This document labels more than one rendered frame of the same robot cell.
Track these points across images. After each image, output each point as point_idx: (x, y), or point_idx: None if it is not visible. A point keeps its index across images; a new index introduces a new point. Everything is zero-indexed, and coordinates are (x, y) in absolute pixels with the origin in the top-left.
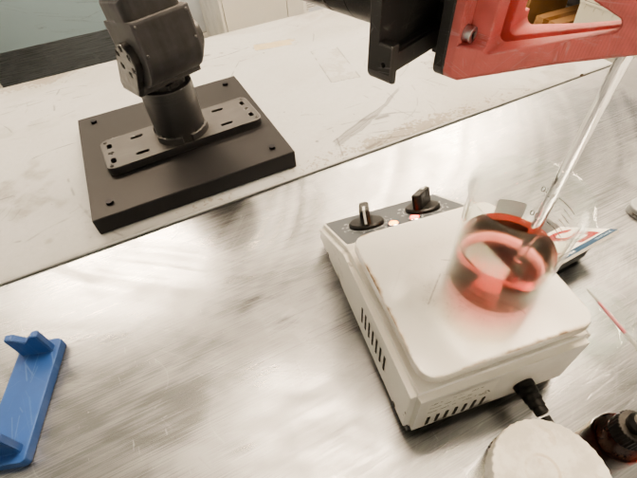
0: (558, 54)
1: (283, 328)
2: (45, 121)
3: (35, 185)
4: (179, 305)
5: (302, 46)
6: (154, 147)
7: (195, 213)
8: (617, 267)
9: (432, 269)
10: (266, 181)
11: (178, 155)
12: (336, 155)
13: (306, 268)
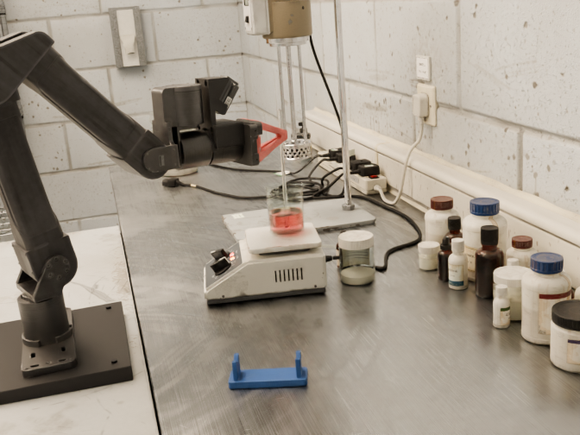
0: (274, 146)
1: (260, 316)
2: None
3: (23, 425)
4: (225, 344)
5: None
6: (62, 344)
7: (141, 346)
8: None
9: (276, 238)
10: (130, 323)
11: (76, 342)
12: (124, 301)
13: (223, 311)
